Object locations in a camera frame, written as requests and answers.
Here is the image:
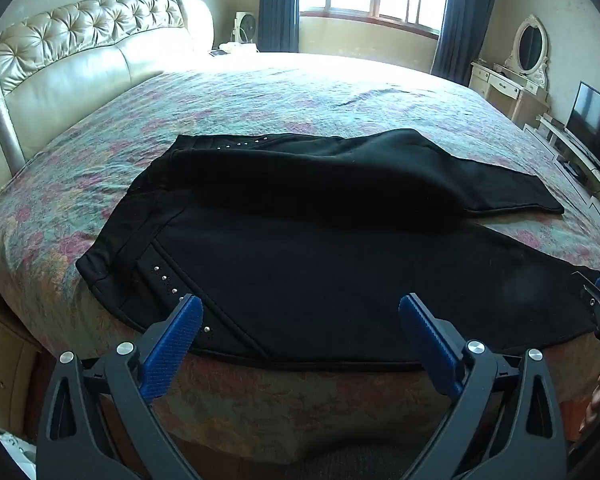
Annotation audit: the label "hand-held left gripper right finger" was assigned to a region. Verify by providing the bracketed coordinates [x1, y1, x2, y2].
[398, 294, 568, 480]

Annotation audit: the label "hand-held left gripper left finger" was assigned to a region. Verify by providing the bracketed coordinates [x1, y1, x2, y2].
[35, 294, 206, 480]

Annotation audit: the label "black pants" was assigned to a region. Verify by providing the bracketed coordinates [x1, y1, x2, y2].
[75, 128, 600, 373]

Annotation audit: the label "person's right hand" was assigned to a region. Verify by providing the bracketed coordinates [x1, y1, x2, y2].
[579, 367, 600, 436]

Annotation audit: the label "white television stand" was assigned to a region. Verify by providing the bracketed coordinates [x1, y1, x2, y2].
[524, 113, 600, 233]

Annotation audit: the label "black flat television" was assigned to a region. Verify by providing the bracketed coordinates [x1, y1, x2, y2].
[564, 81, 600, 162]

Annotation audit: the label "beige bedside cabinet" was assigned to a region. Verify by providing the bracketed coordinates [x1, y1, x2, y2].
[0, 282, 44, 443]

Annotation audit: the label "cream dressing table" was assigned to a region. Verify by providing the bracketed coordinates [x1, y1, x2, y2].
[468, 60, 551, 127]

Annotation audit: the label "white oval vanity mirror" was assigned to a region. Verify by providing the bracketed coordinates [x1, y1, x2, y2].
[504, 14, 551, 89]

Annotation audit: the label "bed with floral bedspread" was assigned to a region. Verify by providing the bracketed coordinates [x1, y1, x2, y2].
[0, 52, 600, 467]

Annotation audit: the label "cream tufted leather headboard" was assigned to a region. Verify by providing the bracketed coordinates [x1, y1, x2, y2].
[0, 0, 215, 188]

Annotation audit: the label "dark blue curtain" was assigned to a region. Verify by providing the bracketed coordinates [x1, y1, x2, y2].
[431, 0, 502, 87]
[257, 0, 301, 54]

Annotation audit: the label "white box fan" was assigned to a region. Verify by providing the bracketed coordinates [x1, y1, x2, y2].
[233, 11, 257, 46]

